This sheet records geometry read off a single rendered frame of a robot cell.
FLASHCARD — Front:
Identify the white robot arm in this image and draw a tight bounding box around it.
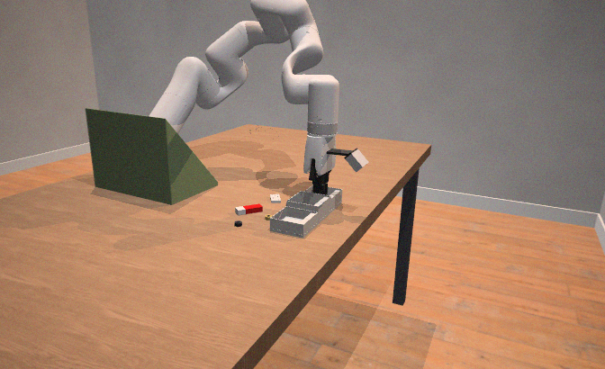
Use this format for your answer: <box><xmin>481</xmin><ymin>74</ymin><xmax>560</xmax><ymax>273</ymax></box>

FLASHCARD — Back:
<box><xmin>149</xmin><ymin>0</ymin><xmax>339</xmax><ymax>135</ymax></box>

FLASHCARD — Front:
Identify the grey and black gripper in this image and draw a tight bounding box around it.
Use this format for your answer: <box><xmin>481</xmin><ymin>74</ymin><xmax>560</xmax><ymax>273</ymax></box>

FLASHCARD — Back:
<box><xmin>303</xmin><ymin>132</ymin><xmax>338</xmax><ymax>195</ymax></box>

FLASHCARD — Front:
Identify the white rack of bins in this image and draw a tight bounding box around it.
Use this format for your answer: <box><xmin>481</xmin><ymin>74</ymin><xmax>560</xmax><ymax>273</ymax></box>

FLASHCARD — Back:
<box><xmin>270</xmin><ymin>185</ymin><xmax>342</xmax><ymax>238</ymax></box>

